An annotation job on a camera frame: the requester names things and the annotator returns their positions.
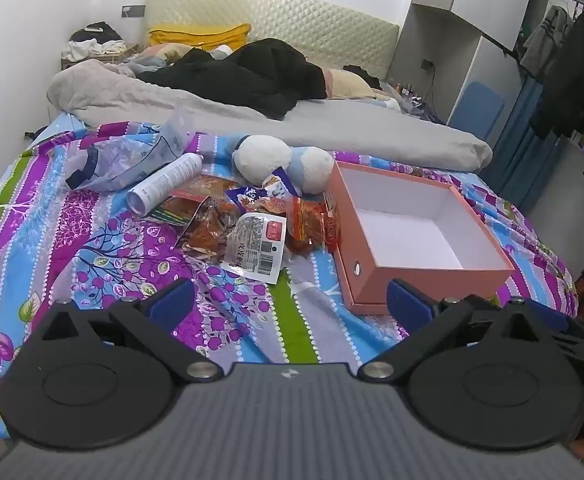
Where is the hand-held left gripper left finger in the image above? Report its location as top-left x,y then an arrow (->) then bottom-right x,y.
39,279 -> 223,383

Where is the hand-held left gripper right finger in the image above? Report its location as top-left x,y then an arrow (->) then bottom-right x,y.
357,279 -> 542,383

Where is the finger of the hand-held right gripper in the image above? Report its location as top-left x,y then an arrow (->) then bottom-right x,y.
539,305 -> 584,366

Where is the pink cardboard box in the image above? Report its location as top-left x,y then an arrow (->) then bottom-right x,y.
324,161 -> 516,316

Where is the green-bordered snack packet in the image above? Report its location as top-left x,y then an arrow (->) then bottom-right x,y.
152,195 -> 243,264

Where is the red snack packet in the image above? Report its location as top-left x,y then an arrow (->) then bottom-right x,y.
286,196 -> 341,257

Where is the blue white snack packet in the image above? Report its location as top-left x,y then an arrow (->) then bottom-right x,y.
263,167 -> 303,202

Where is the white label snack packet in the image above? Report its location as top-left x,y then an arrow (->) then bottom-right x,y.
222,212 -> 289,286

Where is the purple floral printed bedsheet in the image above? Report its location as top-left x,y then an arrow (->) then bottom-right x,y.
0,110 -> 580,441

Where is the orange flat snack packet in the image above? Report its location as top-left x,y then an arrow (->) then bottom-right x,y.
171,175 -> 235,202

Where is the white spray can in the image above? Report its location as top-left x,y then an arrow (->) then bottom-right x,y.
127,152 -> 204,219

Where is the purple snack packet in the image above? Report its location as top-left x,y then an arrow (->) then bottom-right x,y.
224,185 -> 273,212

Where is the clear blue-printed plastic bag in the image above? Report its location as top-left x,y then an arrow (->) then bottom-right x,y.
66,109 -> 195,192

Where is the white blue plush toy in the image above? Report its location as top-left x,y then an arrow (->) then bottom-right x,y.
231,133 -> 335,196

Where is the blue curtain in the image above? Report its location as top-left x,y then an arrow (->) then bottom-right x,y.
480,77 -> 568,214

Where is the grey blanket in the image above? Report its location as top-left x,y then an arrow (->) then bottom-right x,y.
47,59 -> 493,172

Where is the bedside clutter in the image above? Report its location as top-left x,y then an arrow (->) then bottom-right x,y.
391,82 -> 445,123

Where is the blue chair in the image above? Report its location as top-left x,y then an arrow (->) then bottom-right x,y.
448,81 -> 505,142

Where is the beige pink pillow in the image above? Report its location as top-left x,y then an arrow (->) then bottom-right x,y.
322,67 -> 379,101

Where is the dark cloth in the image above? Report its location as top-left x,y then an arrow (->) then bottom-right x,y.
343,64 -> 381,87

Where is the black clothing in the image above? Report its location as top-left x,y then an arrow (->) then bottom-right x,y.
136,38 -> 329,121

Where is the pastel cloth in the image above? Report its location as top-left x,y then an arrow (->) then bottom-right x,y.
126,44 -> 193,70

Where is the yellow pillow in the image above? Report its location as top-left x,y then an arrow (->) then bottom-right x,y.
149,23 -> 251,54

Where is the pile of clothes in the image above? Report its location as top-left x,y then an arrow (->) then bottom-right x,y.
62,22 -> 128,61

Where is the grey striped jacket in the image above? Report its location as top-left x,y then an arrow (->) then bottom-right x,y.
520,6 -> 574,79

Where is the white wardrobe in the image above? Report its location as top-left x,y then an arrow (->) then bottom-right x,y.
389,0 -> 540,133

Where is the cream pillow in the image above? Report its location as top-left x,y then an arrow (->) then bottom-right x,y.
144,0 -> 401,84

